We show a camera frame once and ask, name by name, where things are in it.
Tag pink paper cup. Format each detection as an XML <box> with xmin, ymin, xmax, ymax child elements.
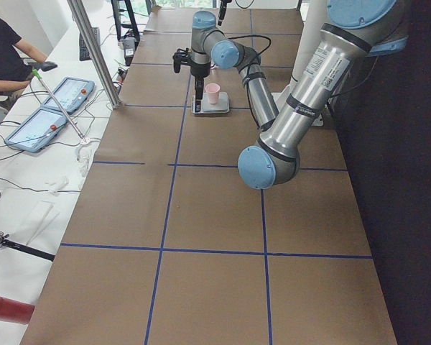
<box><xmin>205</xmin><ymin>83</ymin><xmax>221</xmax><ymax>104</ymax></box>

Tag grey digital kitchen scale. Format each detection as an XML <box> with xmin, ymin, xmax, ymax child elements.
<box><xmin>191</xmin><ymin>92</ymin><xmax>230</xmax><ymax>116</ymax></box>

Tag grey power adapter box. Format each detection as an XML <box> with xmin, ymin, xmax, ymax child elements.
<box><xmin>121</xmin><ymin>37</ymin><xmax>136</xmax><ymax>59</ymax></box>

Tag black keyboard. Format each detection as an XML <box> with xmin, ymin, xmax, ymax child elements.
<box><xmin>78</xmin><ymin>27</ymin><xmax>101</xmax><ymax>61</ymax></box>

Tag far blue teach pendant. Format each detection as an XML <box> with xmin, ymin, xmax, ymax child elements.
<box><xmin>52</xmin><ymin>77</ymin><xmax>95</xmax><ymax>115</ymax></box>

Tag blue teach pendant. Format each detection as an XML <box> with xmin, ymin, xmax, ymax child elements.
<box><xmin>4</xmin><ymin>108</ymin><xmax>67</xmax><ymax>153</ymax></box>
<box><xmin>52</xmin><ymin>77</ymin><xmax>95</xmax><ymax>115</ymax></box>

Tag metal rod with green tip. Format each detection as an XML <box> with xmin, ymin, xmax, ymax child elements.
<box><xmin>32</xmin><ymin>68</ymin><xmax>90</xmax><ymax>144</ymax></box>

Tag near blue teach pendant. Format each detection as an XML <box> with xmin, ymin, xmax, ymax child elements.
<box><xmin>4</xmin><ymin>108</ymin><xmax>67</xmax><ymax>153</ymax></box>

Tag person in black shirt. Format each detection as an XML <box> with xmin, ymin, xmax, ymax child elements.
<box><xmin>0</xmin><ymin>18</ymin><xmax>47</xmax><ymax>103</ymax></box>

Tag black tripod leg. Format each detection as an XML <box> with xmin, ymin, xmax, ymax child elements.
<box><xmin>0</xmin><ymin>231</ymin><xmax>55</xmax><ymax>262</ymax></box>

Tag red cylinder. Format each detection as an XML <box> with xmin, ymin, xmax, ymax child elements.
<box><xmin>0</xmin><ymin>296</ymin><xmax>35</xmax><ymax>324</ymax></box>

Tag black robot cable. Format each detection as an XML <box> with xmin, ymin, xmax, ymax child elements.
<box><xmin>222</xmin><ymin>34</ymin><xmax>274</xmax><ymax>127</ymax></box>

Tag white pillar with base plate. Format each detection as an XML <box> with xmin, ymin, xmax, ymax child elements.
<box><xmin>273</xmin><ymin>0</ymin><xmax>328</xmax><ymax>110</ymax></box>

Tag aluminium frame post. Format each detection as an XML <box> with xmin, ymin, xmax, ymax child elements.
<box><xmin>68</xmin><ymin>0</ymin><xmax>121</xmax><ymax>109</ymax></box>

